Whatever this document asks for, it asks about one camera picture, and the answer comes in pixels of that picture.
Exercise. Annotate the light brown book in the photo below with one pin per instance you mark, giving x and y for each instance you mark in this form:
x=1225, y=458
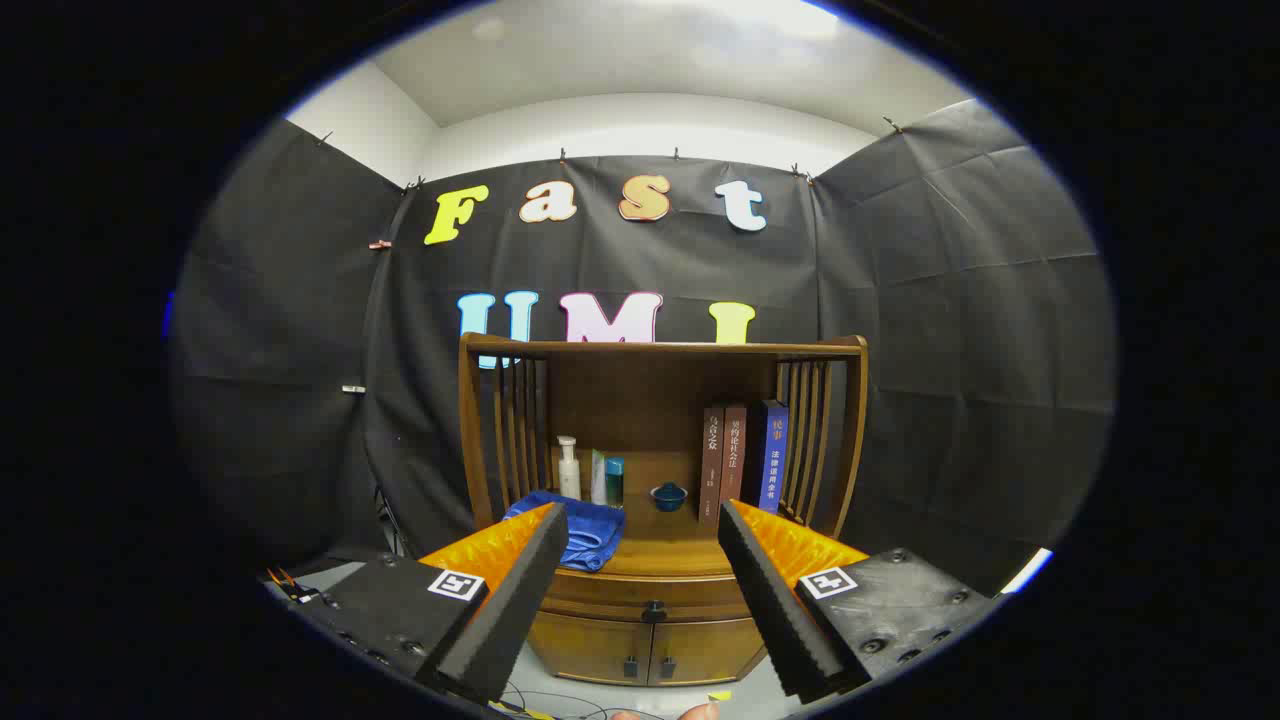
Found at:
x=734, y=450

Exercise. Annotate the white pump bottle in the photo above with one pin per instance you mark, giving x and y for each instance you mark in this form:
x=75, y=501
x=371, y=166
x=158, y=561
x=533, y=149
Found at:
x=569, y=480

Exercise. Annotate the blue book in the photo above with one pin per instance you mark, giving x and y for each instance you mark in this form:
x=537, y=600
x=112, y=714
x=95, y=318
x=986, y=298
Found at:
x=775, y=455

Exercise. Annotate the blue lidded teacup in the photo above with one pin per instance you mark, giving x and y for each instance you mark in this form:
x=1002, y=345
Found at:
x=668, y=497

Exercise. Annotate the brown wooden cabinet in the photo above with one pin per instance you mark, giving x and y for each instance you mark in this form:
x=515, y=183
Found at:
x=640, y=400

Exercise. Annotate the dark brown book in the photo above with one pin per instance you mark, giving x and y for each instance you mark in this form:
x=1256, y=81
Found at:
x=711, y=460

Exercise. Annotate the wooden cabinet door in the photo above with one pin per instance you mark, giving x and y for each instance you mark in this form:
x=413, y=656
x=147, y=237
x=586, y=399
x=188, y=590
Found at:
x=705, y=650
x=590, y=648

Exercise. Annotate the teal capped glass bottle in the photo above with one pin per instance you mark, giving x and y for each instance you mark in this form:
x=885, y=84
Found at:
x=614, y=485

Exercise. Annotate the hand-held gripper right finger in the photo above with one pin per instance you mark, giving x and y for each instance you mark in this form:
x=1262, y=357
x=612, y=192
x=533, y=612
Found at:
x=775, y=610

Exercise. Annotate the wooden countertop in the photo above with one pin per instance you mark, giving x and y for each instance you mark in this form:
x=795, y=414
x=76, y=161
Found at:
x=670, y=545

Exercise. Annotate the white squeeze tube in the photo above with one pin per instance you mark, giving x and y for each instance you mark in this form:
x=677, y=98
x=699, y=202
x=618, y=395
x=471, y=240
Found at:
x=598, y=485

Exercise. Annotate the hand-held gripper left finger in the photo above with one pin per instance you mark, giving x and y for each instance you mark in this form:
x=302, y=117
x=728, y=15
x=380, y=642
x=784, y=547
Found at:
x=510, y=610

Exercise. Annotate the blue folded towel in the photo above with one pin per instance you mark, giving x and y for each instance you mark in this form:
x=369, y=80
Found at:
x=595, y=530

